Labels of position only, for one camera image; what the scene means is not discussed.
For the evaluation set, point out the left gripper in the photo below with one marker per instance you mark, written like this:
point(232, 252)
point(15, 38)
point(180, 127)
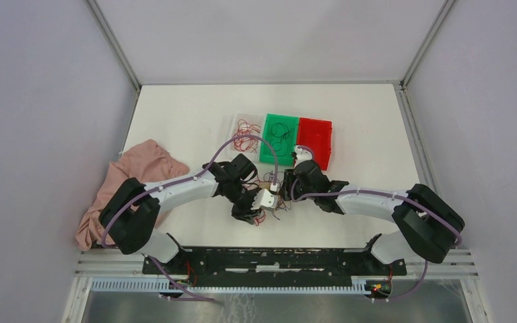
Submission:
point(246, 213)

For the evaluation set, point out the red plastic tray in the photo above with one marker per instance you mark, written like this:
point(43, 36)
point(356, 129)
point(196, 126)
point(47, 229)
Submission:
point(316, 134)

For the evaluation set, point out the pink cloth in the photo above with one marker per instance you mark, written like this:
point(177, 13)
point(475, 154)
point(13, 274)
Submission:
point(142, 163)

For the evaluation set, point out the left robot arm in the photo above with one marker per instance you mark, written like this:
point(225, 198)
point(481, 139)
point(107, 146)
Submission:
point(129, 218)

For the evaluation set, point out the clear plastic tray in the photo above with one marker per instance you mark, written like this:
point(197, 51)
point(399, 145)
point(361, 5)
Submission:
point(244, 124)

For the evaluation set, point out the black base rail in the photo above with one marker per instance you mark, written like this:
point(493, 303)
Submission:
point(278, 267)

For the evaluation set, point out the green plastic tray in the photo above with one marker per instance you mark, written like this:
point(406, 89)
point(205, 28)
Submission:
point(281, 132)

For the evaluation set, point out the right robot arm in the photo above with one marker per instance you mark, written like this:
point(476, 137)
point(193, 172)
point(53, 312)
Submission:
point(427, 226)

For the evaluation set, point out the white cable duct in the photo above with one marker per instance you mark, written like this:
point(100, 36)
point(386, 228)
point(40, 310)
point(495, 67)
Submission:
point(162, 285)

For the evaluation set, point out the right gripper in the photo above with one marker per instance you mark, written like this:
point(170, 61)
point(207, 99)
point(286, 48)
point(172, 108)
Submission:
point(289, 177)

